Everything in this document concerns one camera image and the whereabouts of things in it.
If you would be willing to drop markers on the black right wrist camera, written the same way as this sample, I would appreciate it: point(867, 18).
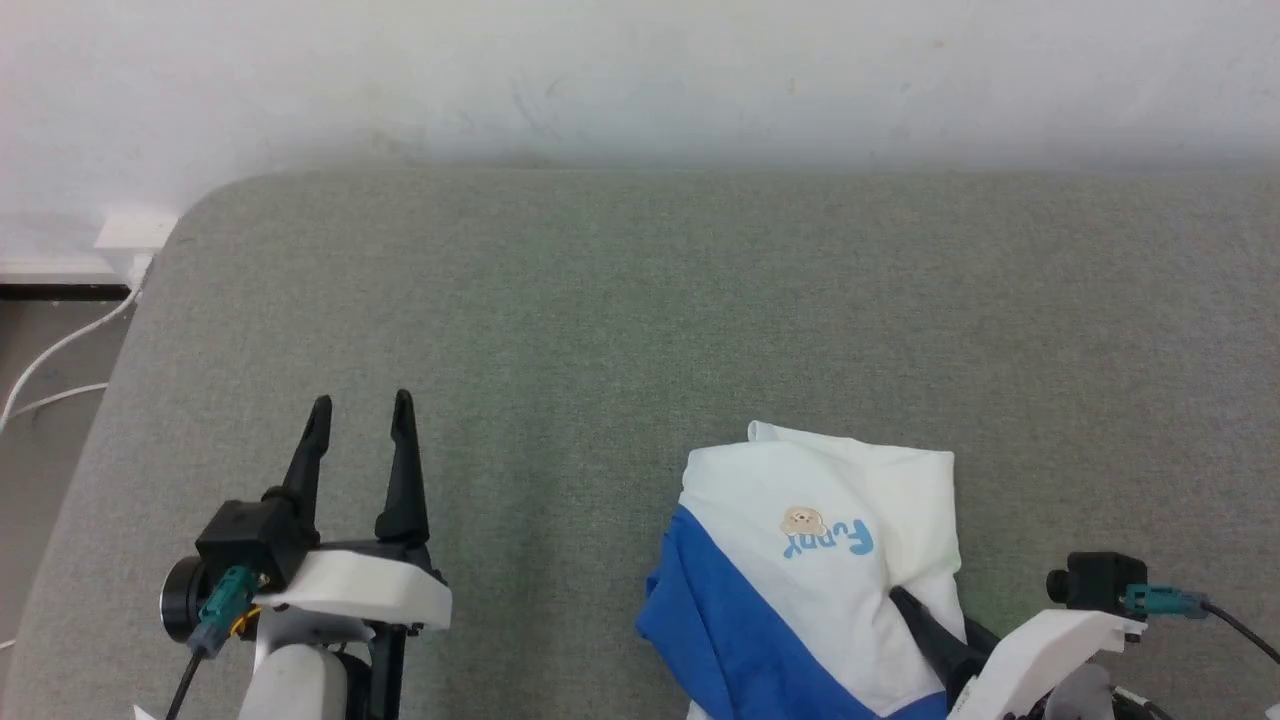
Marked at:
point(1095, 580)

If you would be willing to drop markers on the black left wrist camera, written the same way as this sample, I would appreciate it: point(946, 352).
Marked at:
point(250, 535)

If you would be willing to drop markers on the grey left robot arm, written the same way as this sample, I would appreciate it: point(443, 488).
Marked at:
point(295, 680)

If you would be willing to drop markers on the blue and white shirt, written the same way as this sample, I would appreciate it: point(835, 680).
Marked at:
point(820, 600)

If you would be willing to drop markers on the black baseboard strip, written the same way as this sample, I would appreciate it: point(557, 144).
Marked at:
point(60, 292)

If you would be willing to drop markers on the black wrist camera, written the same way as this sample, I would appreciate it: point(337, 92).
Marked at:
point(250, 535)
point(1095, 580)

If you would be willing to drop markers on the grey fabric sofa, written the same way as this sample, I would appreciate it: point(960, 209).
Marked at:
point(700, 330)

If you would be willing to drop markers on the white wall socket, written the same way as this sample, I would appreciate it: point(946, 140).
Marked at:
point(135, 235)

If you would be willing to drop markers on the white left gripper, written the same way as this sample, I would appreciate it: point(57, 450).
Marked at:
point(360, 585)

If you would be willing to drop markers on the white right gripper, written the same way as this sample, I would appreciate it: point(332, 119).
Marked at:
point(1030, 660)

